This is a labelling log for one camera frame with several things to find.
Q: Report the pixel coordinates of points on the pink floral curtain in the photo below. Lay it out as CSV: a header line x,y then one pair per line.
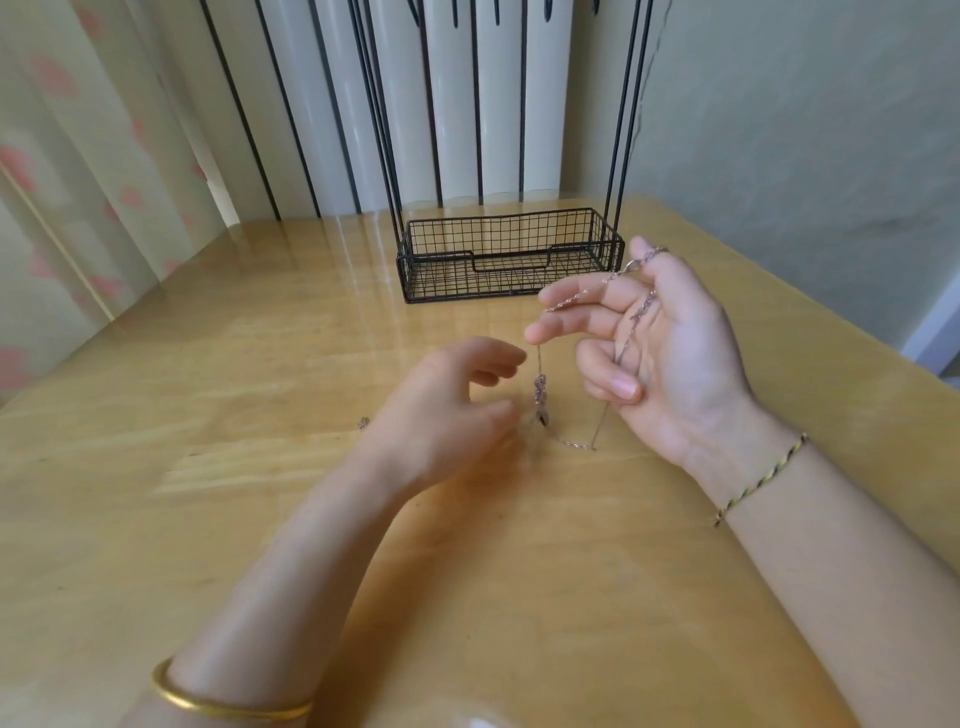
x,y
75,180

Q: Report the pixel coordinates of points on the white black-striped curtain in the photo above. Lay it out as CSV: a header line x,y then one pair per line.
x,y
333,113

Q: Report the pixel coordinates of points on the gold bangle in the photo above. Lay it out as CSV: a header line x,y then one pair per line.
x,y
225,699

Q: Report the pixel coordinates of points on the person's left hand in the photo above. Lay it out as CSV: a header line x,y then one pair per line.
x,y
435,420

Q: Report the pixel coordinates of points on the white door frame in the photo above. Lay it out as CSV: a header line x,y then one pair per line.
x,y
932,333

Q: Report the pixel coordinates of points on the person's right hand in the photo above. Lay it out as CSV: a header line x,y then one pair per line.
x,y
668,353

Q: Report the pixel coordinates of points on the person's left forearm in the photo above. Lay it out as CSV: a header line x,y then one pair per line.
x,y
278,600

